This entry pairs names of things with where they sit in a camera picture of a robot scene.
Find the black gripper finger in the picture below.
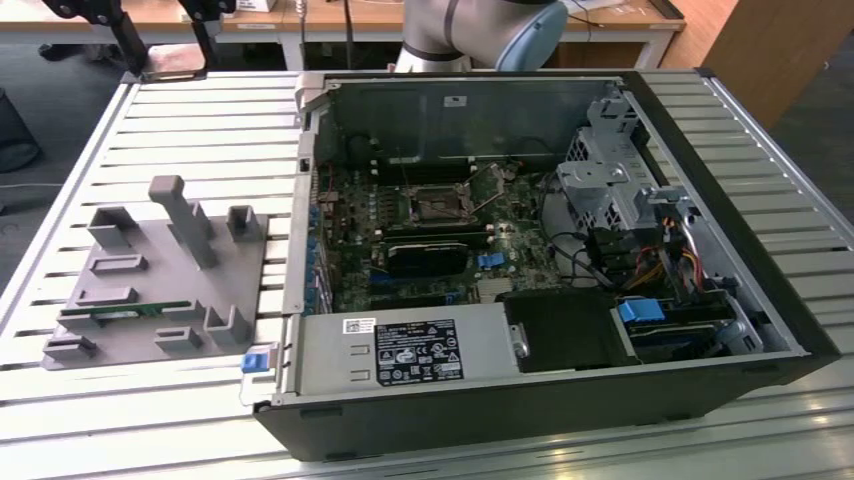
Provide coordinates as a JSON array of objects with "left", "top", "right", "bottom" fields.
[
  {"left": 108, "top": 0, "right": 151, "bottom": 77},
  {"left": 185, "top": 9, "right": 223, "bottom": 75}
]

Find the hard disk in blue carrier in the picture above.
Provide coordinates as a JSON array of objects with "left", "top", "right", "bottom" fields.
[{"left": 615, "top": 293, "right": 736, "bottom": 357}]

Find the silver chipset heatsink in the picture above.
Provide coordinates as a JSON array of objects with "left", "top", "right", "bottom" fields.
[{"left": 477, "top": 278, "right": 514, "bottom": 302}]

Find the black open PC case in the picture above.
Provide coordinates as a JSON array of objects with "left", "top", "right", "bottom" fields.
[{"left": 237, "top": 69, "right": 843, "bottom": 464}]

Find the black rating label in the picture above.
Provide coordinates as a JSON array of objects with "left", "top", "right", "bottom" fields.
[{"left": 372, "top": 319, "right": 465, "bottom": 387}]

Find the wooden cabinet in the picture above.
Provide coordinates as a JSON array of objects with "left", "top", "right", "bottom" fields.
[{"left": 659, "top": 0, "right": 854, "bottom": 132}]

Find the black wire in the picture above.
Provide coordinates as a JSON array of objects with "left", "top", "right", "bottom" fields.
[{"left": 544, "top": 230, "right": 626, "bottom": 292}]

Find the yellow red wire bundle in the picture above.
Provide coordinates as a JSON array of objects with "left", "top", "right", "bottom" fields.
[{"left": 626, "top": 243, "right": 710, "bottom": 294}]

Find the grey power supply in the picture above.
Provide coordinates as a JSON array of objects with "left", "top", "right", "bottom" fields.
[{"left": 291, "top": 311, "right": 523, "bottom": 397}]

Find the CPU socket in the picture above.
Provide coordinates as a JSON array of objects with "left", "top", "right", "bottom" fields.
[{"left": 407, "top": 185, "right": 479, "bottom": 226}]

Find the thin dangling cable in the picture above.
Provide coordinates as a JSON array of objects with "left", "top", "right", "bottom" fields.
[{"left": 295, "top": 0, "right": 309, "bottom": 71}]

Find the metal disk bay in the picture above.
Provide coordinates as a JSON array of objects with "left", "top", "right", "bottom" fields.
[{"left": 555, "top": 95, "right": 696, "bottom": 237}]

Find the expansion slot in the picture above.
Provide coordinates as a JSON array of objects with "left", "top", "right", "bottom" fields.
[{"left": 369, "top": 293, "right": 468, "bottom": 310}]

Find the metal socket cover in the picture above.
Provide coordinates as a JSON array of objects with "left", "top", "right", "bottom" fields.
[{"left": 464, "top": 160, "right": 519, "bottom": 205}]

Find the grey parts rack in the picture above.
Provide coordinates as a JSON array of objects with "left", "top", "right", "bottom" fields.
[{"left": 40, "top": 174, "right": 272, "bottom": 372}]

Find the green motherboard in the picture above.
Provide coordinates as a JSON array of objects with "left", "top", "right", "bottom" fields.
[{"left": 307, "top": 159, "right": 570, "bottom": 314}]

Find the black plastic shroud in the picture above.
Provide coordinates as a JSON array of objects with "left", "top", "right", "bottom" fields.
[{"left": 498, "top": 288, "right": 643, "bottom": 374}]

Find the black graphics card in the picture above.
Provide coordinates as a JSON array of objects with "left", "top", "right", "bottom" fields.
[{"left": 384, "top": 240, "right": 472, "bottom": 277}]

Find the green RAM stick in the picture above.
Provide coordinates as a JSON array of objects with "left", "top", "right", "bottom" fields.
[{"left": 59, "top": 299, "right": 195, "bottom": 321}]

